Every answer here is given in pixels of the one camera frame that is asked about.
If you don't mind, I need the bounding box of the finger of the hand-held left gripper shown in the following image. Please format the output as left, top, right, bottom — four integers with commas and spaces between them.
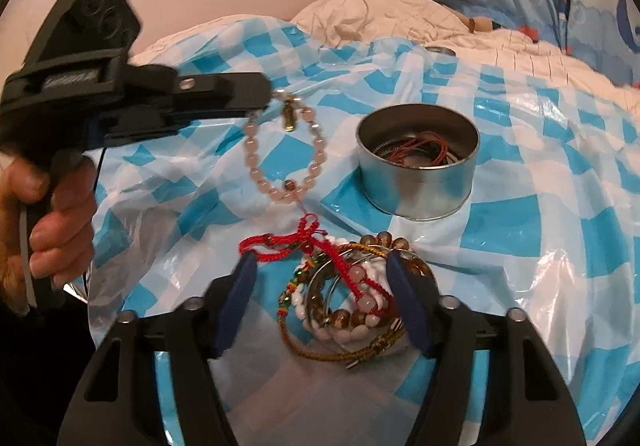
172, 70, 274, 129

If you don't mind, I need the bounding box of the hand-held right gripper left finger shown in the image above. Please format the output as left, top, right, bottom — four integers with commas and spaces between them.
62, 256, 258, 446

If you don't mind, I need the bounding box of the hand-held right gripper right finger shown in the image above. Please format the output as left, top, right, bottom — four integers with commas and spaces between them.
386, 252, 588, 446

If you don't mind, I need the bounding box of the green bead bracelet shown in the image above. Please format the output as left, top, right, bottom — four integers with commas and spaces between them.
277, 248, 351, 321

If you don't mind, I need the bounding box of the silver metal bangle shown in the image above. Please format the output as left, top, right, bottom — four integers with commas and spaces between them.
305, 245, 432, 327

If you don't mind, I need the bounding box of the pink bead bracelet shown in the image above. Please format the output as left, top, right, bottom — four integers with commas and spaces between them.
243, 93, 328, 205

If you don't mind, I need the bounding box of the brown cord bracelet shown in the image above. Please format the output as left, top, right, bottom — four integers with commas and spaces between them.
277, 313, 407, 371

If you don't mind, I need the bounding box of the round metal tin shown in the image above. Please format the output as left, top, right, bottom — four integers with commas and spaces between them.
356, 104, 481, 223

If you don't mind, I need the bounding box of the person's left hand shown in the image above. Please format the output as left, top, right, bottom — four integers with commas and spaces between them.
0, 157, 99, 317

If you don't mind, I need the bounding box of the white duvet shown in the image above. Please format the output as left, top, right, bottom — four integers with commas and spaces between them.
125, 0, 640, 96

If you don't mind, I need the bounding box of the blue checkered plastic sheet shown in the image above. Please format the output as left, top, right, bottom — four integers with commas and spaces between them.
85, 16, 640, 446

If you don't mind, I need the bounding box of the wooden bead ornament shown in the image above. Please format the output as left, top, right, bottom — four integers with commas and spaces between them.
457, 13, 502, 34

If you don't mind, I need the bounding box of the tangled cord jewelry bundle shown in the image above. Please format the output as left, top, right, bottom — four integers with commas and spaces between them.
372, 131, 463, 167

